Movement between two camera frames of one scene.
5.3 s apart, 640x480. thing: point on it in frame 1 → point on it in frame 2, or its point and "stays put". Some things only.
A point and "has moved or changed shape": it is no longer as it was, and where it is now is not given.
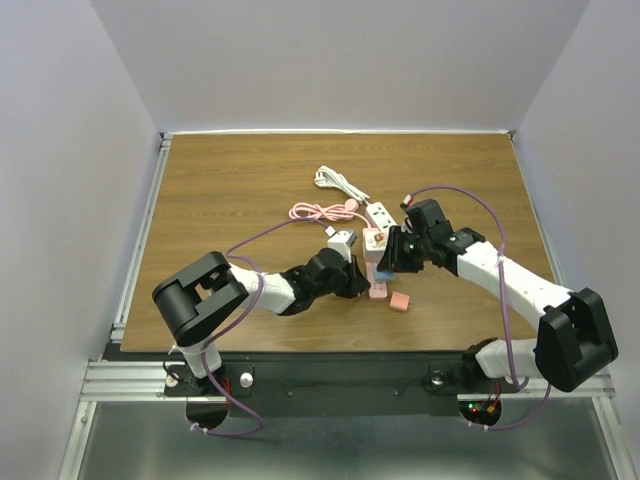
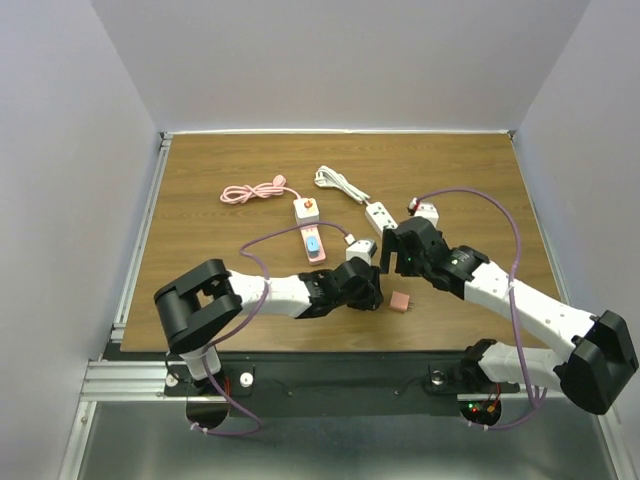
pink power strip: x=378 y=291 has moved or changed shape
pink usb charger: x=400 y=302 stays put
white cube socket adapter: x=375 y=243 has moved or changed shape
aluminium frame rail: x=129 y=381 stays put
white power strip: x=381 y=218 stays put
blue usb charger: x=384 y=276 has moved or changed shape
